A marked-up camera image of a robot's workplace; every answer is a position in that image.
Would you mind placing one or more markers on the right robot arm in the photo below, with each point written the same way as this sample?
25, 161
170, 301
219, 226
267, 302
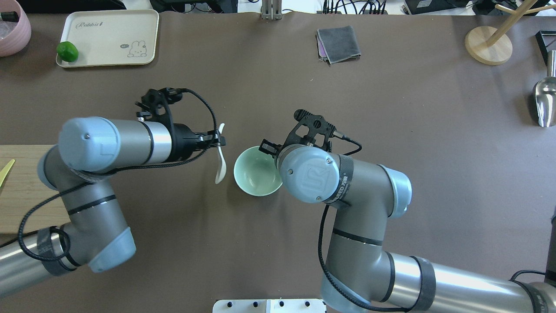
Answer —
359, 275

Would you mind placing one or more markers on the white spoon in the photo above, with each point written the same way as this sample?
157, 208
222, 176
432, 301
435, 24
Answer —
222, 166

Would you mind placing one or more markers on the green lime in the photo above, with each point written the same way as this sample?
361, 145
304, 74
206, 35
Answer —
67, 51

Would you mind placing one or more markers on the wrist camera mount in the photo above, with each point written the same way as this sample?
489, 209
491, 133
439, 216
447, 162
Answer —
154, 105
319, 131

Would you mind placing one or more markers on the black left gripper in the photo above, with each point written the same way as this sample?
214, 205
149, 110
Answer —
183, 140

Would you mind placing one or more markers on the bamboo cutting board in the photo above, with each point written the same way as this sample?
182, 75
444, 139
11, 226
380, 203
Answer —
22, 190

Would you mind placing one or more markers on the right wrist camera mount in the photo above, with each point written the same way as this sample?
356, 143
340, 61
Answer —
319, 131

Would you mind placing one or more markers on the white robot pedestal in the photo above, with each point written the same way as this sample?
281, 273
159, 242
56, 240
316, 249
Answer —
302, 305

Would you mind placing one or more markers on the grey folded cloth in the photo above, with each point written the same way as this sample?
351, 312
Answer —
337, 44

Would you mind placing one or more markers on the aluminium frame post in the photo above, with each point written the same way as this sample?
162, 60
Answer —
271, 9

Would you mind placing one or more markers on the pink bowl of ice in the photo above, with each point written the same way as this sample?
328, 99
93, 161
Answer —
19, 36

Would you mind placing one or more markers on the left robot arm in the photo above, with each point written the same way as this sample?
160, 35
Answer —
89, 151

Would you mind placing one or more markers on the yellow plastic knife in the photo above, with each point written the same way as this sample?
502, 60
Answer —
5, 171

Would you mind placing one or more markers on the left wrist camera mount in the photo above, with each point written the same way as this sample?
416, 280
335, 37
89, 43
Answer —
154, 105

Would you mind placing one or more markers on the black tray with wood inlay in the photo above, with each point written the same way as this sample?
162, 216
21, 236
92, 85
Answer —
544, 39

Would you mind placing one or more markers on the wooden stand with round base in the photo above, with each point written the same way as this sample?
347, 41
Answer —
491, 46

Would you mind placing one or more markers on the steel scoop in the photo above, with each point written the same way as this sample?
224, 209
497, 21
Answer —
545, 94

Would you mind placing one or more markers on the beige rabbit tray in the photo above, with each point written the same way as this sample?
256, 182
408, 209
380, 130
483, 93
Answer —
111, 37

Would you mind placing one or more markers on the green bowl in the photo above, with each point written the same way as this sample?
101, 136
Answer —
255, 173

